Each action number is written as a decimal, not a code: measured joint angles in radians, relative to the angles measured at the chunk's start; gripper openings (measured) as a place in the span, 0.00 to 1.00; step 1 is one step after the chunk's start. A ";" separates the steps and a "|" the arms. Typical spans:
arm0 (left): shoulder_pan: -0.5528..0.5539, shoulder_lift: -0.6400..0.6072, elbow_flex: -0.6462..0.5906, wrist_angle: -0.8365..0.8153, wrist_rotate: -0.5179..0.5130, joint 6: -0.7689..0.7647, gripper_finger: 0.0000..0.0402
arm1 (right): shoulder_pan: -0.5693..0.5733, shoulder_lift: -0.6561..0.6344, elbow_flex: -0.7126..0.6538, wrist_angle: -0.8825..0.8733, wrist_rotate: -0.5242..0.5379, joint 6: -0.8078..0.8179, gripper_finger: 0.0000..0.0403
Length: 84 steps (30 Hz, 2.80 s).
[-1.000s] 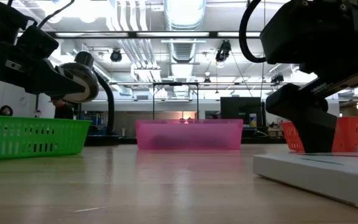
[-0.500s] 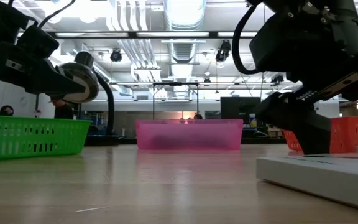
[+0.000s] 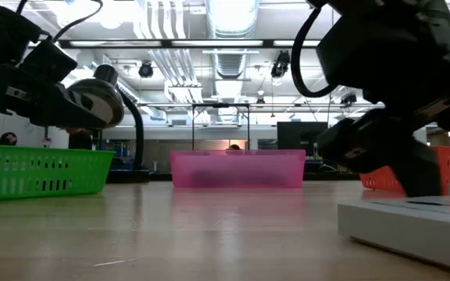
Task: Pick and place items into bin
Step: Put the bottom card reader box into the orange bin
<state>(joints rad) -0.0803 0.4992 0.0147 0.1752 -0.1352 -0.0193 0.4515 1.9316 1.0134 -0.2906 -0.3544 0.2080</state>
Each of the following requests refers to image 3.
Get black ceiling camera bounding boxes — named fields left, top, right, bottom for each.
left=270, top=49, right=291, bottom=79
left=137, top=61, right=155, bottom=79

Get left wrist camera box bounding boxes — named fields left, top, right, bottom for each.
left=20, top=37, right=78, bottom=84

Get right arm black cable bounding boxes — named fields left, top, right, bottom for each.
left=290, top=6, right=340, bottom=98

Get white box green edge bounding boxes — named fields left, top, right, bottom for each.
left=337, top=194, right=450, bottom=276

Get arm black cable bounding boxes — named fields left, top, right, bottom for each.
left=290, top=6, right=340, bottom=98
left=52, top=0, right=104, bottom=43

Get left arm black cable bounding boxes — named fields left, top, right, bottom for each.
left=52, top=0, right=104, bottom=43

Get black gooseneck desk lamp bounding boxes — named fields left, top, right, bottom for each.
left=67, top=63, right=151, bottom=183

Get pink translucent plastic bin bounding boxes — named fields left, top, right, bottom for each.
left=169, top=148, right=307, bottom=189

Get black computer monitor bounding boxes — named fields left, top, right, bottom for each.
left=277, top=121, right=330, bottom=159

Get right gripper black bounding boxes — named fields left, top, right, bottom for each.
left=316, top=108, right=446, bottom=198

